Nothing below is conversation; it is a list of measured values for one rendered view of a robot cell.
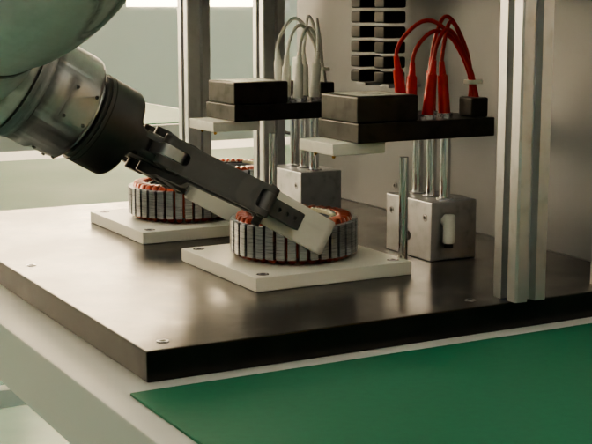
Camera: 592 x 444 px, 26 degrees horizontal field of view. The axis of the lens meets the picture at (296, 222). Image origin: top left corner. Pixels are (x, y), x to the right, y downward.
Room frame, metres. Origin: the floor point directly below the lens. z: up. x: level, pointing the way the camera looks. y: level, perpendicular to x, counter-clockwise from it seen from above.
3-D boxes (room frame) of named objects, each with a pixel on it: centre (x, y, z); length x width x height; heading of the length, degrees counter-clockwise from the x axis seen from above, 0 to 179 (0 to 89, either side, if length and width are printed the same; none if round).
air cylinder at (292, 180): (1.39, -0.01, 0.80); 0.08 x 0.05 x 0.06; 29
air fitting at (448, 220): (1.14, -0.14, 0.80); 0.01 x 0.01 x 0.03; 29
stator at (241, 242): (1.11, 0.00, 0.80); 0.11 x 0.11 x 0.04
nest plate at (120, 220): (1.32, 0.12, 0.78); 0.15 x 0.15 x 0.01; 29
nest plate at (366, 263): (1.11, 0.00, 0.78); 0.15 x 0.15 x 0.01; 29
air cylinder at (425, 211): (1.18, -0.12, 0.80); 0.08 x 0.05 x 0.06; 29
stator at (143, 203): (1.32, 0.12, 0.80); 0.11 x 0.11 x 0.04
